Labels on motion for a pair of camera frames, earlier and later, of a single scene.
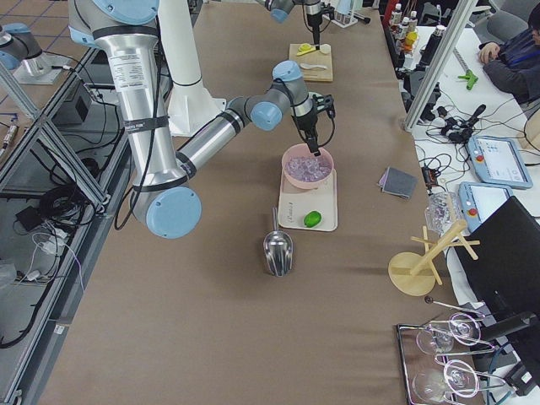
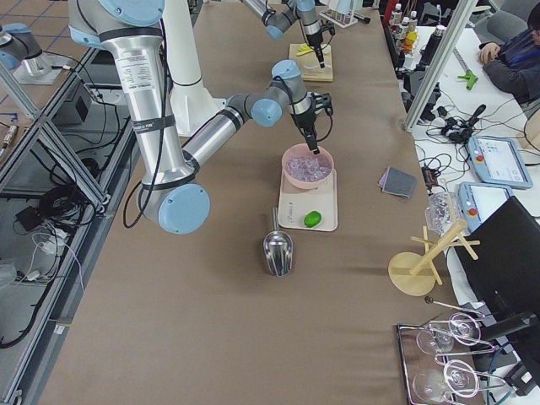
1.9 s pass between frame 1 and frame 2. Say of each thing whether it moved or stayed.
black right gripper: stayed
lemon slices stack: stayed
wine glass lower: stayed
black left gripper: moved
